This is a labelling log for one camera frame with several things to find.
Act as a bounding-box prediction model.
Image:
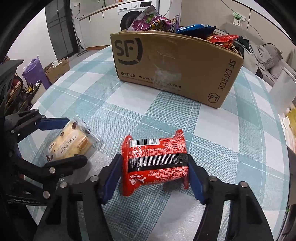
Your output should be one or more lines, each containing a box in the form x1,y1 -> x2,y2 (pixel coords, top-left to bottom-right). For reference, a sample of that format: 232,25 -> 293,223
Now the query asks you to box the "white wall power strip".
233,12 -> 245,27

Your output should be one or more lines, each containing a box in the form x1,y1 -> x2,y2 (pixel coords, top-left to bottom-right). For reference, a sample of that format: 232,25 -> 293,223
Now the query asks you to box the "black glass door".
45,0 -> 78,61

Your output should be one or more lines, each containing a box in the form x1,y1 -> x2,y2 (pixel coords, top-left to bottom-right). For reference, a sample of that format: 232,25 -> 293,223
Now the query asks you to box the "teal plaid tablecloth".
19,47 -> 290,240

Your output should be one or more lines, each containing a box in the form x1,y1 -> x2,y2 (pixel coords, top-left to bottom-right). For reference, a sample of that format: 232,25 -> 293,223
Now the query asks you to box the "purple plastic bag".
22,56 -> 51,90

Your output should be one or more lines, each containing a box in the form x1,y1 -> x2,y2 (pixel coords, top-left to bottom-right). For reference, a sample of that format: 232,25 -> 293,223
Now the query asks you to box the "blue snack bag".
176,24 -> 216,39

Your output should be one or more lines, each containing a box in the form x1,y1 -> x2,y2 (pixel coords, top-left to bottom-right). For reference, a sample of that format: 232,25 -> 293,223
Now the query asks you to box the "white washing machine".
117,0 -> 159,30

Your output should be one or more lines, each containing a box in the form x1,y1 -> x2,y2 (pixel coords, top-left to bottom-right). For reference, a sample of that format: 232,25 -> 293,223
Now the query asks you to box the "small floor cardboard box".
44,58 -> 70,84

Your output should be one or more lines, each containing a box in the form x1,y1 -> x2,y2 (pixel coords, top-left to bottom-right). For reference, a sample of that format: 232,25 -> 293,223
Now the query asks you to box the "grey sofa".
220,23 -> 295,86

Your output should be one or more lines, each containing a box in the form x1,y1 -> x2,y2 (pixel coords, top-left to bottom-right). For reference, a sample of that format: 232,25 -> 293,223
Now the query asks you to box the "red ramen noodle pack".
121,130 -> 189,196

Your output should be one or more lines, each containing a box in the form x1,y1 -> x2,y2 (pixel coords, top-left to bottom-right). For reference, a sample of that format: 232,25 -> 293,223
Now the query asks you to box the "purple candy bag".
127,6 -> 180,33

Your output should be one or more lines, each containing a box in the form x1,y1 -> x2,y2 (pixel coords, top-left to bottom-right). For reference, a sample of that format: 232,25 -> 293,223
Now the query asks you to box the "red cone snack bag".
206,35 -> 239,49

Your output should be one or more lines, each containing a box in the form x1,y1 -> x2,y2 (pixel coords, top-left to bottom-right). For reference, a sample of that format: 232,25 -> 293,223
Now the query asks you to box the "clear cookie bread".
46,116 -> 100,162

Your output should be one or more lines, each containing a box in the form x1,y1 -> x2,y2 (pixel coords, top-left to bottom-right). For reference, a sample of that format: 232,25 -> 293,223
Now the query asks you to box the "grey jacket on sofa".
233,36 -> 263,78

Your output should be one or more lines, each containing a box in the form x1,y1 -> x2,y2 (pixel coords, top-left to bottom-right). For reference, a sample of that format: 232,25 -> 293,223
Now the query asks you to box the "yellow plastic bag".
287,108 -> 296,137

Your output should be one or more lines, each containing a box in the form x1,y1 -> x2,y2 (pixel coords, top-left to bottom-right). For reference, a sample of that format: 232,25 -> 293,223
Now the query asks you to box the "brown SF cardboard box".
110,31 -> 243,109

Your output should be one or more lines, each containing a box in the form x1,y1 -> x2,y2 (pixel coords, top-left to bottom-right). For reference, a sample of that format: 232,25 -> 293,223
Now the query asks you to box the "white kitchen counter cabinet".
78,1 -> 121,48

